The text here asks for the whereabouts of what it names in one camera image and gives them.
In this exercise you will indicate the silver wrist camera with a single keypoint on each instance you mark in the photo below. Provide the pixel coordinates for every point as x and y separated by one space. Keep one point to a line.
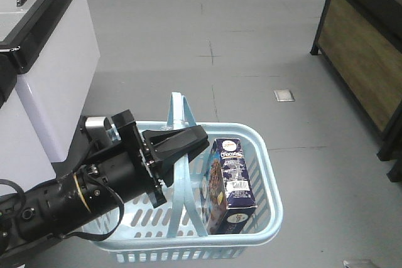
97 125

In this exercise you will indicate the near white chest freezer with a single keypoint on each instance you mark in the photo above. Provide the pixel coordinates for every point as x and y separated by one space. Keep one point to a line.
23 159

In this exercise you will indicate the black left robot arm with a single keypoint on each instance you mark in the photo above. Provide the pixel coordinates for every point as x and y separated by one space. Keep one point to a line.
54 210

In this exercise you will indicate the white chest freezer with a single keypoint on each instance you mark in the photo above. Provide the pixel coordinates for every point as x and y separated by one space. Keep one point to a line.
49 54
23 159

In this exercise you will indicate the far steel floor socket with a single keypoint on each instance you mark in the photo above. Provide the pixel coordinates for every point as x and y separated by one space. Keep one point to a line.
284 95

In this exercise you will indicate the open floor socket with plug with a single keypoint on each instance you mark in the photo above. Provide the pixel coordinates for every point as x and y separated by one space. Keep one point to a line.
359 263

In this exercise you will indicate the far white chest freezer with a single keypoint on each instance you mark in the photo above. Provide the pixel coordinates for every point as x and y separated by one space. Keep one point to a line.
49 54

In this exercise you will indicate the dark wooden display stand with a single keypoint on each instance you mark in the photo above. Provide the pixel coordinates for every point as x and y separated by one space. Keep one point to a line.
361 40

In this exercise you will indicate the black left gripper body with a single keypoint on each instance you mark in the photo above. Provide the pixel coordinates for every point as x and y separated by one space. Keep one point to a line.
112 175

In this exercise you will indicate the light blue shopping basket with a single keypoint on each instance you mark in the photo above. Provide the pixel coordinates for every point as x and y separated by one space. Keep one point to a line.
175 230

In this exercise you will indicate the dark blue Chocotello cookie box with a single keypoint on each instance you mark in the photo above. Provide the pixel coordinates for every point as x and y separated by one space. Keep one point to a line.
227 197

